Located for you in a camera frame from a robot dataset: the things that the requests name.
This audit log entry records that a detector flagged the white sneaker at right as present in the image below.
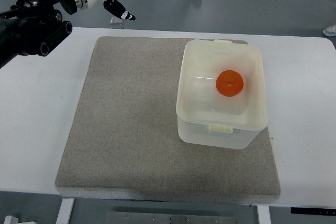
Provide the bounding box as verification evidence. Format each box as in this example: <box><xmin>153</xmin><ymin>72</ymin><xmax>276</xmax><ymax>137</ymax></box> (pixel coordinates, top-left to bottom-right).
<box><xmin>322</xmin><ymin>24</ymin><xmax>336</xmax><ymax>37</ymax></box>

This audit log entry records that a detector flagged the black table control panel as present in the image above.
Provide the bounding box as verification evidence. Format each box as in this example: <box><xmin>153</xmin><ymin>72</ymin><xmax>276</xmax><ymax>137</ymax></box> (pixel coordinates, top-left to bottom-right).
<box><xmin>290</xmin><ymin>207</ymin><xmax>336</xmax><ymax>217</ymax></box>

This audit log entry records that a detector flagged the white block bottom left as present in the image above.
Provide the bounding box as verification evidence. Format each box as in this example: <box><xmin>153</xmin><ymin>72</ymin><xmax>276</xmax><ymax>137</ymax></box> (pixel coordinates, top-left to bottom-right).
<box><xmin>4</xmin><ymin>216</ymin><xmax>18</xmax><ymax>224</ymax></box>

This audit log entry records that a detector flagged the cream plastic storage box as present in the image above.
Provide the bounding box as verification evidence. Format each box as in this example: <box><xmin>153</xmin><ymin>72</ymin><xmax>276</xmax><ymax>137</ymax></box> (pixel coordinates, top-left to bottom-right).
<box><xmin>176</xmin><ymin>39</ymin><xmax>268</xmax><ymax>150</ymax></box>

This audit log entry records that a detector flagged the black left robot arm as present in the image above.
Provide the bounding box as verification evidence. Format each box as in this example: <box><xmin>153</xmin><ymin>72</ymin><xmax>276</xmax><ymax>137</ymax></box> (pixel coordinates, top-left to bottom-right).
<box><xmin>1</xmin><ymin>0</ymin><xmax>135</xmax><ymax>67</ymax></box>

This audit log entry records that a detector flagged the white table leg left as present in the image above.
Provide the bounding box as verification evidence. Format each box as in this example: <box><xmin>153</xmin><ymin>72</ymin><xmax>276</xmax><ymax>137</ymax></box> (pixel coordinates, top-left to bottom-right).
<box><xmin>56</xmin><ymin>198</ymin><xmax>75</xmax><ymax>224</ymax></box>

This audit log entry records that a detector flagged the grey felt mat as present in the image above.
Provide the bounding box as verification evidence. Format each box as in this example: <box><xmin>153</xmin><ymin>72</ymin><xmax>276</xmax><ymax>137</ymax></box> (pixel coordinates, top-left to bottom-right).
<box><xmin>55</xmin><ymin>36</ymin><xmax>280</xmax><ymax>204</ymax></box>

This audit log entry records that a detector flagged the white table leg right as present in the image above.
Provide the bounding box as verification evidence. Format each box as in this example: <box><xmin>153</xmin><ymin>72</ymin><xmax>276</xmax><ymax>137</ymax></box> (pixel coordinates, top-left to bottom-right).
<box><xmin>257</xmin><ymin>205</ymin><xmax>271</xmax><ymax>224</ymax></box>

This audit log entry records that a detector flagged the orange fruit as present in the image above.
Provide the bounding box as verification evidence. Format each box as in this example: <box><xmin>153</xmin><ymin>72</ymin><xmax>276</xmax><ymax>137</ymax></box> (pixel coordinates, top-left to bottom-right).
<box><xmin>215</xmin><ymin>70</ymin><xmax>244</xmax><ymax>97</ymax></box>

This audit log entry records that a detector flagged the white table leg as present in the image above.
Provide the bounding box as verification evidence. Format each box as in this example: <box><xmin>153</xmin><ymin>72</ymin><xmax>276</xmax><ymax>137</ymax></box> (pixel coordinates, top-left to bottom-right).
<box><xmin>257</xmin><ymin>205</ymin><xmax>271</xmax><ymax>224</ymax></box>
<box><xmin>56</xmin><ymin>198</ymin><xmax>75</xmax><ymax>224</ymax></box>

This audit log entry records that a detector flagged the small clear plastic square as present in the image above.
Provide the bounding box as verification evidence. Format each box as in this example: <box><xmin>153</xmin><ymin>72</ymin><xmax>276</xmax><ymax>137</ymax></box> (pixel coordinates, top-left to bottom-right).
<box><xmin>110</xmin><ymin>17</ymin><xmax>124</xmax><ymax>26</ymax></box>

